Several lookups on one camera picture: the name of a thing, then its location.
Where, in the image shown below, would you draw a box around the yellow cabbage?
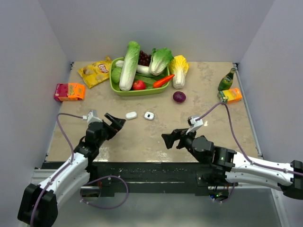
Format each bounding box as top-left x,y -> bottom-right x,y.
169,55 -> 189,89

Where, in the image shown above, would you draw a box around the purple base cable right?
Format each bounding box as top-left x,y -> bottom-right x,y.
212,182 -> 238,204

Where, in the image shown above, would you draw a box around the green round vegetable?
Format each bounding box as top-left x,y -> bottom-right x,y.
111,67 -> 122,84

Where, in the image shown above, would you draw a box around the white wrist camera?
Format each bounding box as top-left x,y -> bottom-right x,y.
186,115 -> 204,135
82,110 -> 101,124

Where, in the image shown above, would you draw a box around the purple onion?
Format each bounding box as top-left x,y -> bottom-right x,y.
173,91 -> 186,103

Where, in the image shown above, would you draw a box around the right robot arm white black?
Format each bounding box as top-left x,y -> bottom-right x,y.
162,129 -> 303,200

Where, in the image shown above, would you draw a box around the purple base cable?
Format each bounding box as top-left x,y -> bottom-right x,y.
79,175 -> 130,210
212,182 -> 238,204

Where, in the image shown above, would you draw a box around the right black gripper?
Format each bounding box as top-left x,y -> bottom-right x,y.
161,125 -> 205,164

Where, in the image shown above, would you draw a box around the long napa cabbage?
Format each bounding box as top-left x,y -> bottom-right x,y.
119,41 -> 140,91

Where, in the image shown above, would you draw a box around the yellow Lays chips bag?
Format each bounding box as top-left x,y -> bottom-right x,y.
78,56 -> 112,88

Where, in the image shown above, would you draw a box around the white radish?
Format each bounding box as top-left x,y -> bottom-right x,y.
116,60 -> 150,75

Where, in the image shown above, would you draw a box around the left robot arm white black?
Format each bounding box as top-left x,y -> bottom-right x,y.
18,110 -> 126,227

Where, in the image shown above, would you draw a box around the green plastic tray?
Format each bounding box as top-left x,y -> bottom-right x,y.
109,57 -> 170,96

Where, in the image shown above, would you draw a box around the aluminium frame rail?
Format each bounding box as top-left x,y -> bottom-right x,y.
31,169 -> 55,185

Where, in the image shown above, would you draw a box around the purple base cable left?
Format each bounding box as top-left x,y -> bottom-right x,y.
79,175 -> 130,210

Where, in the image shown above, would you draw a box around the green lettuce head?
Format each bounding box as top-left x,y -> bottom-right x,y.
149,48 -> 174,76

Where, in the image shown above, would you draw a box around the orange carrot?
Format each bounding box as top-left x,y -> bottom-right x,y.
153,74 -> 175,88

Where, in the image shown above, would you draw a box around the green leafy vegetable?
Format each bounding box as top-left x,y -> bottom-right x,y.
134,73 -> 165,89

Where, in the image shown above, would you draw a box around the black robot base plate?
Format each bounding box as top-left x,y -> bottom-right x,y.
88,162 -> 232,197

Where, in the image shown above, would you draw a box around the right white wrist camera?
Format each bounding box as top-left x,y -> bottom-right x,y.
186,115 -> 204,135

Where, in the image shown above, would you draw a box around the dark purple grapes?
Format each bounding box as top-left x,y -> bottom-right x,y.
138,50 -> 151,66

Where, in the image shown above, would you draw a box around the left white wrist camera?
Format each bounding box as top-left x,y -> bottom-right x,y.
82,110 -> 101,124

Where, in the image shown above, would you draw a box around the red apple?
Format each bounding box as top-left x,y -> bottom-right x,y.
132,80 -> 146,90

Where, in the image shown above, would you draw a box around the pink orange snack box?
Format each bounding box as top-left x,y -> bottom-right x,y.
53,83 -> 86,102

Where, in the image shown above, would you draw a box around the orange green juice carton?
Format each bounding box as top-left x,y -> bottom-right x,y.
217,88 -> 242,104

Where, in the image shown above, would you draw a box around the green glass bottle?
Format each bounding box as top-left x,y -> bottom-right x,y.
218,68 -> 236,91

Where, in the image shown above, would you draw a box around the white gold-rimmed charging case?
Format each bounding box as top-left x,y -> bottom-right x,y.
144,112 -> 154,121

